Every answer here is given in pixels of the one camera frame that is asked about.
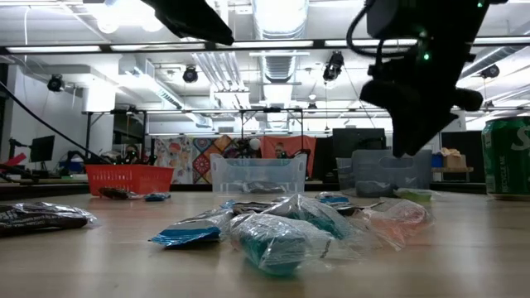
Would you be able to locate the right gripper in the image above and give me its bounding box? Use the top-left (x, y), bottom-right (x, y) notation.
top-left (359, 41), bottom-right (484, 158)

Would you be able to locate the green candy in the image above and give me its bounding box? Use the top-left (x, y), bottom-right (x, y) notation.
top-left (393, 188), bottom-right (435, 204)

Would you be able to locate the blue white candy bar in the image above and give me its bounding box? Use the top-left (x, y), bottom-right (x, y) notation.
top-left (148, 208), bottom-right (234, 249)
top-left (354, 180), bottom-right (399, 198)
top-left (316, 192), bottom-right (351, 207)
top-left (143, 191), bottom-right (172, 203)
top-left (221, 199), bottom-right (287, 215)

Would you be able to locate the pale red candy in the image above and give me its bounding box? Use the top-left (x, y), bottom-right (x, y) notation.
top-left (359, 197), bottom-right (436, 252)

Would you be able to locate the teal wrapped candy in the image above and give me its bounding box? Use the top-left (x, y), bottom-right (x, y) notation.
top-left (263, 193), bottom-right (365, 245)
top-left (227, 210), bottom-right (361, 277)

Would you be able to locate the grey plastic bin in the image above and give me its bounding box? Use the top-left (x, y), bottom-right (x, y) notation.
top-left (335, 148), bottom-right (434, 199)

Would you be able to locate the white pillar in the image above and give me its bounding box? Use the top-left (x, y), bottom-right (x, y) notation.
top-left (453, 111), bottom-right (468, 133)

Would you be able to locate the cardboard box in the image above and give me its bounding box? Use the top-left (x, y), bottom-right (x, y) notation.
top-left (440, 147), bottom-right (468, 170)

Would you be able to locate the wooden shelf board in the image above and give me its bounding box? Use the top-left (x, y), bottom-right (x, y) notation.
top-left (430, 166), bottom-right (475, 174)

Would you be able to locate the black ceiling spotlight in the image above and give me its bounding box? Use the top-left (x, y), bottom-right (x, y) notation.
top-left (182, 65), bottom-right (199, 84)
top-left (46, 73), bottom-right (65, 93)
top-left (322, 50), bottom-right (345, 83)
top-left (479, 64), bottom-right (501, 79)

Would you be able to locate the black screen panel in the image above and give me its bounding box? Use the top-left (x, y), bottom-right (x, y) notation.
top-left (441, 130), bottom-right (485, 184)

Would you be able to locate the green soda can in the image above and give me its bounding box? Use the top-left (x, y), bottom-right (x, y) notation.
top-left (481, 116), bottom-right (530, 202)

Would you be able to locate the orange cloth backdrop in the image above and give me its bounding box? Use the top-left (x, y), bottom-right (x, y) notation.
top-left (259, 135), bottom-right (318, 166)

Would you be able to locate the colourful patterned quilt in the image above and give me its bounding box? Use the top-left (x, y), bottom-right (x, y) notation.
top-left (152, 134), bottom-right (252, 185)

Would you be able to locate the clear plastic bin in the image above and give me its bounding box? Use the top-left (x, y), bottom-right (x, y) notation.
top-left (210, 153), bottom-right (308, 195)

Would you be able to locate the red plastic basket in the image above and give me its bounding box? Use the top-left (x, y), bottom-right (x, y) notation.
top-left (84, 164), bottom-right (175, 198)

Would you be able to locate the small black monitor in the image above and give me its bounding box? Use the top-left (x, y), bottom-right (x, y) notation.
top-left (29, 134), bottom-right (56, 164)

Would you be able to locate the red angled bar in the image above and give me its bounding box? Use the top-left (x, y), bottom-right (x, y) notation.
top-left (0, 151), bottom-right (26, 168)

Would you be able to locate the silver ventilation duct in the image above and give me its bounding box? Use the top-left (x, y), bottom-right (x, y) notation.
top-left (252, 0), bottom-right (310, 130)

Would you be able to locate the slanted silver duct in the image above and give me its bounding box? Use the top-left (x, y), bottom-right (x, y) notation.
top-left (459, 44), bottom-right (530, 83)

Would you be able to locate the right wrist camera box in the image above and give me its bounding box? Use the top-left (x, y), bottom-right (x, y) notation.
top-left (365, 0), bottom-right (492, 45)

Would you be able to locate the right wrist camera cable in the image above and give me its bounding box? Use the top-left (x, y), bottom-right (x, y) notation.
top-left (345, 0), bottom-right (384, 59)

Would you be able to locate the black metal truss frame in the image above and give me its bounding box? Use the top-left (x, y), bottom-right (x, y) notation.
top-left (82, 106), bottom-right (398, 183)

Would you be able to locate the long black cable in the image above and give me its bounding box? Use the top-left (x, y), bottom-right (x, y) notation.
top-left (0, 80), bottom-right (113, 165)

